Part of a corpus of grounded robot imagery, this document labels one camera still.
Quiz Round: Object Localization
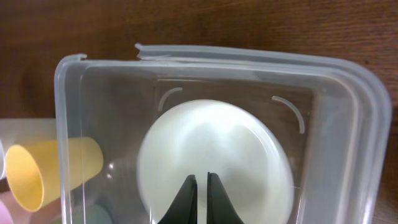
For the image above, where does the clear plastic container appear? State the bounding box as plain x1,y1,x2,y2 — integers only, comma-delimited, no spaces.
54,45,392,223

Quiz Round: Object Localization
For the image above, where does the green plastic cup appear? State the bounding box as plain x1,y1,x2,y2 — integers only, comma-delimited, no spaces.
72,205,113,224

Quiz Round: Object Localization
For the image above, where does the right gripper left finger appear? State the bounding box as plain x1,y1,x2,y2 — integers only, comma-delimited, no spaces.
158,175,198,224

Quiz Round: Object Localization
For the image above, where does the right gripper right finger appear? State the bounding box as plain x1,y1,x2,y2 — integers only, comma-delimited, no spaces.
206,172,243,224

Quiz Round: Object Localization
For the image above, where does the pink plastic cup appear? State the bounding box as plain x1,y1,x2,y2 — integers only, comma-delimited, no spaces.
1,191,62,224

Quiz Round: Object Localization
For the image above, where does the white plastic cup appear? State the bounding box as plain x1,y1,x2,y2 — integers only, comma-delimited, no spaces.
1,118,57,179

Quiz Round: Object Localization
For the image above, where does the yellow plastic cup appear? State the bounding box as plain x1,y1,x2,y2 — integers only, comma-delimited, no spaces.
5,137,104,212

